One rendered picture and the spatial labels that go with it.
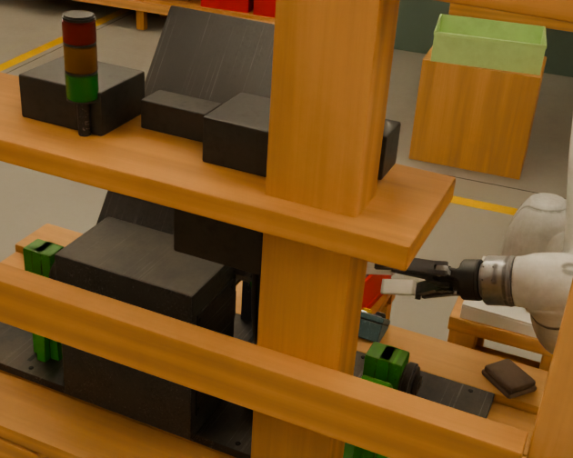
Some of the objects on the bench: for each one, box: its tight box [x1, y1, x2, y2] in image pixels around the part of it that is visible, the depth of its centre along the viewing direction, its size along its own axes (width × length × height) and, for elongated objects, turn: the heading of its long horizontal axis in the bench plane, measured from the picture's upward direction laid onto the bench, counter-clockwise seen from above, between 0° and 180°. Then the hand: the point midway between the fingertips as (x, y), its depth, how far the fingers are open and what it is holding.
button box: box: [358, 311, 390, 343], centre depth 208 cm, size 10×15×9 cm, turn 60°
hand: (377, 276), depth 165 cm, fingers open, 12 cm apart
